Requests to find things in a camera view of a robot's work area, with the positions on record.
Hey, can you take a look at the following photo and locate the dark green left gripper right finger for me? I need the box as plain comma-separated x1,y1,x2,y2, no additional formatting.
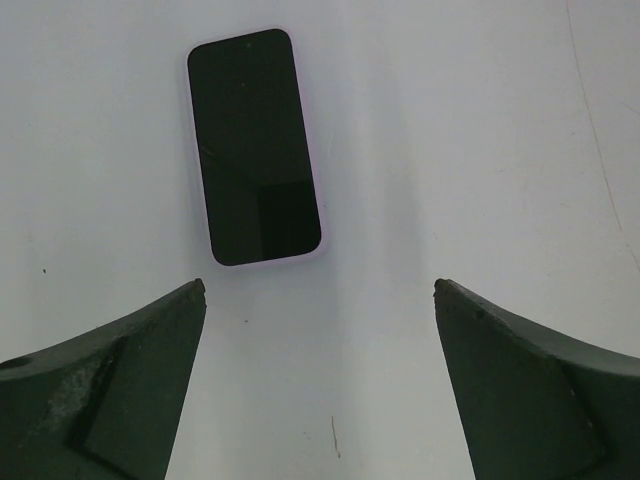
434,279,639,479

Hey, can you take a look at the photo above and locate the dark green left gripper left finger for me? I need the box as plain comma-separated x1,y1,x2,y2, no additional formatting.
1,279,206,479

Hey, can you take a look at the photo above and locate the black smartphone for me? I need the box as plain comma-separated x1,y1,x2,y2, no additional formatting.
187,28,322,267

